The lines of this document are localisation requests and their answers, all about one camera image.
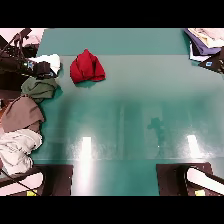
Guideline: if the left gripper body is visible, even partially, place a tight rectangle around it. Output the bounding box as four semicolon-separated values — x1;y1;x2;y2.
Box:
33;61;58;79

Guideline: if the purple garment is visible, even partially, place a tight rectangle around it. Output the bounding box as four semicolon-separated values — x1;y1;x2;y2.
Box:
182;28;223;57

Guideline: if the brown garment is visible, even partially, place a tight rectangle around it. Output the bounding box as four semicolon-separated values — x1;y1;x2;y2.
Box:
0;95;46;135

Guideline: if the cream garment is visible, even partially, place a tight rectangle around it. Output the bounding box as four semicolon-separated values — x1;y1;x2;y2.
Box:
187;28;224;49

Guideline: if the pale grey garment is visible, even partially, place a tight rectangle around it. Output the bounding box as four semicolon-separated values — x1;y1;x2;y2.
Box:
0;128;44;176

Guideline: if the red T-shirt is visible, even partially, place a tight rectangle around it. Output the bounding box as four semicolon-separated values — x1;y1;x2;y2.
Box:
69;48;107;85

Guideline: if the black garment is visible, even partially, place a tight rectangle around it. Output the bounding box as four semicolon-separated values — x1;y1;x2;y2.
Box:
198;47;224;75

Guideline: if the white garment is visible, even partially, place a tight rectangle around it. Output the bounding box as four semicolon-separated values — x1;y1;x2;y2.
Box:
29;53;62;76

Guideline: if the green garment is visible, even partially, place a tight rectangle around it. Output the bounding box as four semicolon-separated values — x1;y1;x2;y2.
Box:
20;76;60;104

